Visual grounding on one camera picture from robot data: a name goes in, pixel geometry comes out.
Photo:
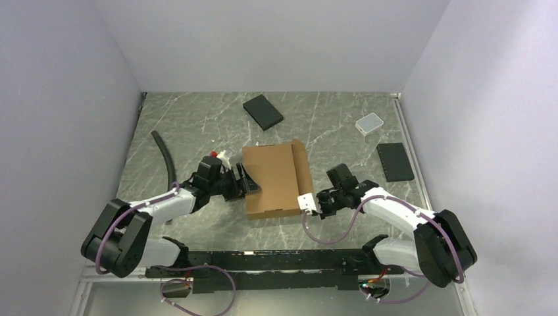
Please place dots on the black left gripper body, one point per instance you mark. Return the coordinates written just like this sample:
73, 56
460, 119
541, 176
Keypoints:
227, 185

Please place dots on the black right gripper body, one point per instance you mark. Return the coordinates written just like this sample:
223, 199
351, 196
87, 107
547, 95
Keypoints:
329, 203

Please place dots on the brown cardboard box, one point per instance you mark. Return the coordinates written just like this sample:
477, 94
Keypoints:
283, 174

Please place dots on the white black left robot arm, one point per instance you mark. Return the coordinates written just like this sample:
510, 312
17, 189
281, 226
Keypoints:
119, 242

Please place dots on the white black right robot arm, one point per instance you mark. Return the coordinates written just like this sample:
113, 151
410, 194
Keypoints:
437, 246

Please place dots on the small black box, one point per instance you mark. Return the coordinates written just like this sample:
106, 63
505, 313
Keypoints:
263, 112

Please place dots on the black rectangular block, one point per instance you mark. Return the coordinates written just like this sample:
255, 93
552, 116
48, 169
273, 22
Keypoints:
395, 162

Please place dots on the white translucent plastic case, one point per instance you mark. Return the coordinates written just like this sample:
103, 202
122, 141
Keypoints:
368, 124

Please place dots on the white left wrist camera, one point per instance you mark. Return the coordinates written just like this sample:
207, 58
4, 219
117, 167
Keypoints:
225, 156

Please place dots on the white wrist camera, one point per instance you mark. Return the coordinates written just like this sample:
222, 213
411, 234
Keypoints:
225, 156
307, 203

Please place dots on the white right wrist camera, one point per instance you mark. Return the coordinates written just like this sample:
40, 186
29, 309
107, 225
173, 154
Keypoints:
307, 203

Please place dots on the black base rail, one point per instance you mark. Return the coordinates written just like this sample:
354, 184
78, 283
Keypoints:
342, 269

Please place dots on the aluminium frame rail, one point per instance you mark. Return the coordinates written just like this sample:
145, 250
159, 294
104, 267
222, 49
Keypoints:
205, 274

